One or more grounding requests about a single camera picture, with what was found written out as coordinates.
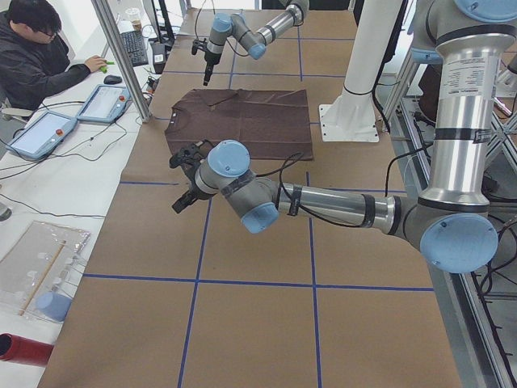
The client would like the red cylinder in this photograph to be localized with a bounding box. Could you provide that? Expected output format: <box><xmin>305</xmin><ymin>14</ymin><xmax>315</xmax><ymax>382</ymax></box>
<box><xmin>1</xmin><ymin>333</ymin><xmax>54</xmax><ymax>367</ymax></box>

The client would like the far teach pendant tablet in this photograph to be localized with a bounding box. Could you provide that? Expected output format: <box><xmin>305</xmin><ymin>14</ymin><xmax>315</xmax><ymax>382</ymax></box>
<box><xmin>76</xmin><ymin>84</ymin><xmax>131</xmax><ymax>124</ymax></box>

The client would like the wooden stick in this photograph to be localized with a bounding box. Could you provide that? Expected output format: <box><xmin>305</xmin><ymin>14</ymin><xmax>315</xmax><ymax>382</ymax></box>
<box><xmin>18</xmin><ymin>240</ymin><xmax>66</xmax><ymax>316</ymax></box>

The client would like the black power adapter box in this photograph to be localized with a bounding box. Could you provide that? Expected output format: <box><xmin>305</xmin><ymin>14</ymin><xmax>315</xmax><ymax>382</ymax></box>
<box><xmin>150</xmin><ymin>42</ymin><xmax>166</xmax><ymax>74</ymax></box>

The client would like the aluminium frame post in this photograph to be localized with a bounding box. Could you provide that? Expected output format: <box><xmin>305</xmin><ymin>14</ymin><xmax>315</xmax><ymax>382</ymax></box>
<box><xmin>91</xmin><ymin>0</ymin><xmax>151</xmax><ymax>123</ymax></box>

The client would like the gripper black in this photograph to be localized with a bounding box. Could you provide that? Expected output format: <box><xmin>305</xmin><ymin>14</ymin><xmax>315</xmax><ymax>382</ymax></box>
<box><xmin>172</xmin><ymin>162</ymin><xmax>210</xmax><ymax>213</ymax></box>
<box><xmin>203</xmin><ymin>51</ymin><xmax>221</xmax><ymax>86</ymax></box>

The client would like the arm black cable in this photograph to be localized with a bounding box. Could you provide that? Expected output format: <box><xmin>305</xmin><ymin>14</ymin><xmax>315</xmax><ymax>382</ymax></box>
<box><xmin>193</xmin><ymin>139</ymin><xmax>364</xmax><ymax>227</ymax></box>

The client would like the teach pendant tablet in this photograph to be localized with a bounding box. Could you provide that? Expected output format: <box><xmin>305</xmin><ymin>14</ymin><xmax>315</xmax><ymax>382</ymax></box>
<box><xmin>76</xmin><ymin>84</ymin><xmax>131</xmax><ymax>124</ymax></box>
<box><xmin>6</xmin><ymin>112</ymin><xmax>78</xmax><ymax>160</ymax></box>

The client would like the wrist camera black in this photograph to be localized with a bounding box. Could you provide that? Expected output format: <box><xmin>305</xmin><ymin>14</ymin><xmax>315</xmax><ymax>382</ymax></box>
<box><xmin>191</xmin><ymin>38</ymin><xmax>208</xmax><ymax>55</ymax></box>
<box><xmin>169</xmin><ymin>141</ymin><xmax>210</xmax><ymax>170</ymax></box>

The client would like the white camera mast with base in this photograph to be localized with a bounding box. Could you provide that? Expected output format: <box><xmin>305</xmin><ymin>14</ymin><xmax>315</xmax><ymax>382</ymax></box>
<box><xmin>319</xmin><ymin>0</ymin><xmax>406</xmax><ymax>143</ymax></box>

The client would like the drink cup with lid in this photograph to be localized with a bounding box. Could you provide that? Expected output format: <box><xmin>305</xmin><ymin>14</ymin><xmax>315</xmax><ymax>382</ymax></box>
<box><xmin>125</xmin><ymin>7</ymin><xmax>142</xmax><ymax>32</ymax></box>

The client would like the black keyboard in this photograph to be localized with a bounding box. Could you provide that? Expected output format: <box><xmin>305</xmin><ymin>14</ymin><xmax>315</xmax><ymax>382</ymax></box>
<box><xmin>120</xmin><ymin>31</ymin><xmax>149</xmax><ymax>67</ymax></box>

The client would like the clear bag with cardboard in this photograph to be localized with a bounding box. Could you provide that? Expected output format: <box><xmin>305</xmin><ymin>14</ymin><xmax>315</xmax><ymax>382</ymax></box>
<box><xmin>1</xmin><ymin>221</ymin><xmax>90</xmax><ymax>323</ymax></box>

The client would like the near teach pendant tablet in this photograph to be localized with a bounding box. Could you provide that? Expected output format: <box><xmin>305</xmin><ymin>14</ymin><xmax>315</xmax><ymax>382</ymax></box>
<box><xmin>6</xmin><ymin>112</ymin><xmax>78</xmax><ymax>160</ymax></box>

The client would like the seated person in black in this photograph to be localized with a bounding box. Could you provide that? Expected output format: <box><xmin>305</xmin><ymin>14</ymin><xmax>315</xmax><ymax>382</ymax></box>
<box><xmin>1</xmin><ymin>1</ymin><xmax>107</xmax><ymax>111</ymax></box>

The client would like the brown t-shirt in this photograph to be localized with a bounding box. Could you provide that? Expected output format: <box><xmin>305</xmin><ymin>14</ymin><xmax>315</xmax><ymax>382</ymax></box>
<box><xmin>165</xmin><ymin>89</ymin><xmax>313</xmax><ymax>160</ymax></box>

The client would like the brown paper table cover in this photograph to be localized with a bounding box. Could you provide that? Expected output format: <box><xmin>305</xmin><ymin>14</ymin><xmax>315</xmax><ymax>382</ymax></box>
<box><xmin>40</xmin><ymin>11</ymin><xmax>461</xmax><ymax>387</ymax></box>

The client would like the black computer mouse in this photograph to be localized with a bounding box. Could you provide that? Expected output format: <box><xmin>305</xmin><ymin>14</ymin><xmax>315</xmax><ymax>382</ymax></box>
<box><xmin>103</xmin><ymin>75</ymin><xmax>122</xmax><ymax>85</ymax></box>

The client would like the light blue cup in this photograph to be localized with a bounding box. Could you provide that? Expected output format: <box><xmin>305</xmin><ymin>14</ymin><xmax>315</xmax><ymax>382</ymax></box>
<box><xmin>36</xmin><ymin>292</ymin><xmax>72</xmax><ymax>322</ymax></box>

